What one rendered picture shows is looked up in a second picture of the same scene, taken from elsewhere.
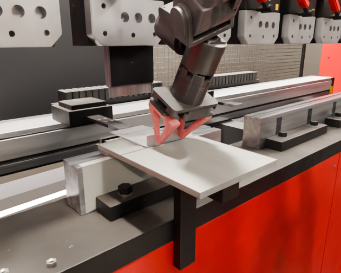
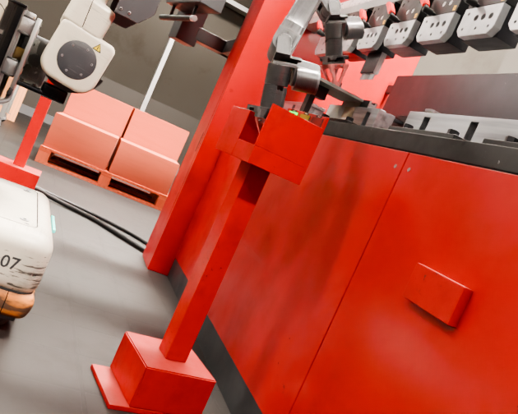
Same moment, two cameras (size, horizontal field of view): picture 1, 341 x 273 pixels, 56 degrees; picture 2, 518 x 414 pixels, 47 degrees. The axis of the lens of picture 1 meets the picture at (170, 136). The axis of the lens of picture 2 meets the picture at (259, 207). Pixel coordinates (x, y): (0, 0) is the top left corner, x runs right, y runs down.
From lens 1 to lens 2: 236 cm
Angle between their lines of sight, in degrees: 109
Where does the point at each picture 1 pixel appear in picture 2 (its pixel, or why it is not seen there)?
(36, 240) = not seen: hidden behind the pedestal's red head
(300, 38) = (473, 29)
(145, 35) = (369, 43)
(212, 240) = not seen: hidden behind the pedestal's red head
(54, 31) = (349, 44)
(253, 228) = (315, 161)
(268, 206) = (328, 151)
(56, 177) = not seen: outside the picture
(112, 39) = (359, 46)
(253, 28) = (424, 29)
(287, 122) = (435, 126)
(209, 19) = (320, 12)
